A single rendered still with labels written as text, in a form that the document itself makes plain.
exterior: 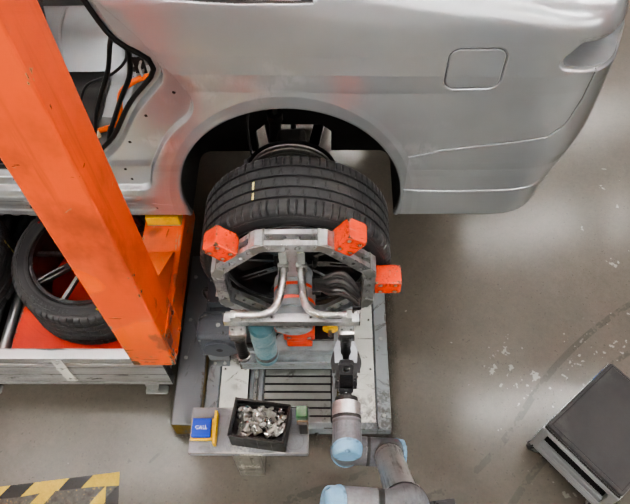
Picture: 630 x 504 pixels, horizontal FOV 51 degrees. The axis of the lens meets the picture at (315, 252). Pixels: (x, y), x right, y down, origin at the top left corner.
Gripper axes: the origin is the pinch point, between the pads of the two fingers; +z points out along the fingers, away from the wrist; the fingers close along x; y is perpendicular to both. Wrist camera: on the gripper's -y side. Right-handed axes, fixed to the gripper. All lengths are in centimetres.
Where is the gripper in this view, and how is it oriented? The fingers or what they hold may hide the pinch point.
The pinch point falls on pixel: (345, 340)
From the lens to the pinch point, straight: 216.3
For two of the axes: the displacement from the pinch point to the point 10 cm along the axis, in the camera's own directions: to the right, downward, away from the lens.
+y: 0.2, 5.4, 8.4
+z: 0.1, -8.4, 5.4
